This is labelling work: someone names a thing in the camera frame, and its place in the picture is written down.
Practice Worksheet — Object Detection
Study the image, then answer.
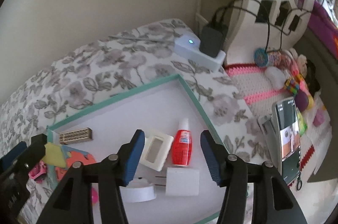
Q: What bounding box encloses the grey phone stand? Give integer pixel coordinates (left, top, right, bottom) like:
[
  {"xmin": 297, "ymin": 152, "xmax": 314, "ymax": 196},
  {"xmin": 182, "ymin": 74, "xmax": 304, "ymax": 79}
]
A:
[{"xmin": 258, "ymin": 115, "xmax": 281, "ymax": 174}]

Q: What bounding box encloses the smartphone on stand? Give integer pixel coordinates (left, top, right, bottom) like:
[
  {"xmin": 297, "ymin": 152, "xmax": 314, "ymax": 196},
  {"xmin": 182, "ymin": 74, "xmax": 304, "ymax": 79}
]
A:
[{"xmin": 271, "ymin": 96, "xmax": 301, "ymax": 185}]

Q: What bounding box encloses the black cable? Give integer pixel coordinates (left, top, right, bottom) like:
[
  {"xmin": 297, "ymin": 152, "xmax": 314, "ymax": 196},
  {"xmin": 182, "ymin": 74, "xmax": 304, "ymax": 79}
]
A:
[{"xmin": 211, "ymin": 0, "xmax": 312, "ymax": 52}]

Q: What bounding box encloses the white power adapter cube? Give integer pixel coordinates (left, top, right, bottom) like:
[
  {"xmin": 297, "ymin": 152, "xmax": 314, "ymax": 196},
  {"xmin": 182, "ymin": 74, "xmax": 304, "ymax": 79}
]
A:
[{"xmin": 155, "ymin": 167, "xmax": 200, "ymax": 197}]

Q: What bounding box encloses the white small case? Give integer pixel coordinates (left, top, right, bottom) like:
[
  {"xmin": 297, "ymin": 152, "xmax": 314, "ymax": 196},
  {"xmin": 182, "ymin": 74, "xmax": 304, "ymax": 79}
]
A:
[{"xmin": 264, "ymin": 66, "xmax": 286, "ymax": 91}]

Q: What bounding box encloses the pink white crochet mat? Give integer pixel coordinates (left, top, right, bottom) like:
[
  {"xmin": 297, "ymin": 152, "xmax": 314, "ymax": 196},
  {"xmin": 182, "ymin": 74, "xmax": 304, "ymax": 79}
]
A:
[{"xmin": 225, "ymin": 64, "xmax": 332, "ymax": 181}]

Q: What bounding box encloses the floral grey white blanket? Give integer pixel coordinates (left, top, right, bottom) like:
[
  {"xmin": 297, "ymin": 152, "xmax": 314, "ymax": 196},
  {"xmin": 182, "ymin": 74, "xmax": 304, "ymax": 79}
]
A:
[{"xmin": 1, "ymin": 19, "xmax": 275, "ymax": 163}]

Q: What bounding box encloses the white power strip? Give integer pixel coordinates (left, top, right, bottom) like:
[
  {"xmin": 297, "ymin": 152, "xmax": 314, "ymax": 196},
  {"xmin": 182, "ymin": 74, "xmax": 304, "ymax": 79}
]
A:
[{"xmin": 174, "ymin": 32, "xmax": 226, "ymax": 72}]

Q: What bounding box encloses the colourful candy tube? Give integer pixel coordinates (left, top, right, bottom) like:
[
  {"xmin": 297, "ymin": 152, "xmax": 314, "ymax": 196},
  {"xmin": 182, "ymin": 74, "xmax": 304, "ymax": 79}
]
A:
[{"xmin": 253, "ymin": 48, "xmax": 290, "ymax": 68}]

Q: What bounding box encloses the purple ball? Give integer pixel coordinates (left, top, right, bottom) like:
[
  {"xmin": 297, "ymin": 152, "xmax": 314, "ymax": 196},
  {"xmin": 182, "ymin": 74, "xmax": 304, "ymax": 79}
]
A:
[{"xmin": 294, "ymin": 90, "xmax": 309, "ymax": 112}]

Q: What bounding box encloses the gold patterned lighter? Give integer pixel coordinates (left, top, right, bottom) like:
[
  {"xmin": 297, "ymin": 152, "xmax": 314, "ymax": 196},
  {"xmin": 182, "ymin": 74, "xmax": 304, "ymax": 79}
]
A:
[{"xmin": 59, "ymin": 128, "xmax": 92, "ymax": 145}]

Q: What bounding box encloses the large orange blue toy knife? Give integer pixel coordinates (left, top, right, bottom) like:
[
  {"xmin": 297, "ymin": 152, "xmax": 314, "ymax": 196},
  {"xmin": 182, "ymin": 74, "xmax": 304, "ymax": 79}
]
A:
[{"xmin": 42, "ymin": 142, "xmax": 96, "ymax": 182}]

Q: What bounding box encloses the black plugged charger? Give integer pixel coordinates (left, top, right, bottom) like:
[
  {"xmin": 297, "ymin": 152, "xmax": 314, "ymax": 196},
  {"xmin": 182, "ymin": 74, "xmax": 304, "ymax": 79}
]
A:
[{"xmin": 199, "ymin": 25, "xmax": 228, "ymax": 58}]

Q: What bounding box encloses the teal white box lid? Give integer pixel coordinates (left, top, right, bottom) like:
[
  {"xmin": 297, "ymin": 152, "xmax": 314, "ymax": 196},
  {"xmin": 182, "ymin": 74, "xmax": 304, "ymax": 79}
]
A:
[{"xmin": 46, "ymin": 73, "xmax": 249, "ymax": 224}]

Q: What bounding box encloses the white plastic hair clip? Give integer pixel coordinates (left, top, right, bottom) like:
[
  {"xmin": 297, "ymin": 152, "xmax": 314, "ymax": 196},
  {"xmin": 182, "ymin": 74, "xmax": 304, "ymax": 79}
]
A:
[{"xmin": 139, "ymin": 130, "xmax": 174, "ymax": 172}]

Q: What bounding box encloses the red glue bottle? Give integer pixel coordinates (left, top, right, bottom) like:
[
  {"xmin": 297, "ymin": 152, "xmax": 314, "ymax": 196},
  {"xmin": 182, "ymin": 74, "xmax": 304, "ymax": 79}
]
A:
[{"xmin": 171, "ymin": 118, "xmax": 192, "ymax": 167}]

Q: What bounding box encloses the white lattice shelf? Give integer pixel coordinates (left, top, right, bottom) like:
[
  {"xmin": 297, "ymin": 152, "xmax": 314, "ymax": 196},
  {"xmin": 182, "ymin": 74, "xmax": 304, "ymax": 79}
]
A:
[{"xmin": 225, "ymin": 0, "xmax": 315, "ymax": 65}]

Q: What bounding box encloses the colourful bead toy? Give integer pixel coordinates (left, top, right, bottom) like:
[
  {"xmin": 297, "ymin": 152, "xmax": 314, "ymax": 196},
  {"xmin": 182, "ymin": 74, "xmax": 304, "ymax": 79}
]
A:
[{"xmin": 283, "ymin": 73, "xmax": 307, "ymax": 96}]

